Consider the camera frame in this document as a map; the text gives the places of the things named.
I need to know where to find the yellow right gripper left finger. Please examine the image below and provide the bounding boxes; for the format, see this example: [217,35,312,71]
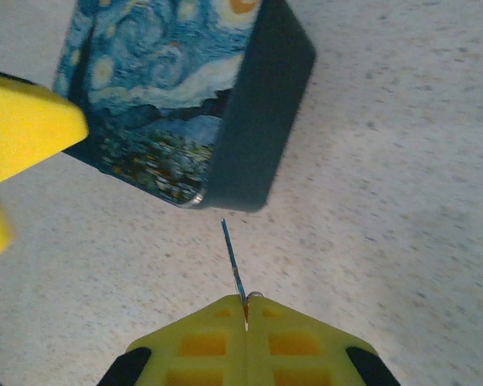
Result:
[98,294,249,386]

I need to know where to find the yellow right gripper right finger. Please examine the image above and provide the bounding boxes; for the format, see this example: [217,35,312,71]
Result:
[245,296,402,386]

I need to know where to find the Starry Night printed mat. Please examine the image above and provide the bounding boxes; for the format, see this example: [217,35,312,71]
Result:
[52,0,318,213]

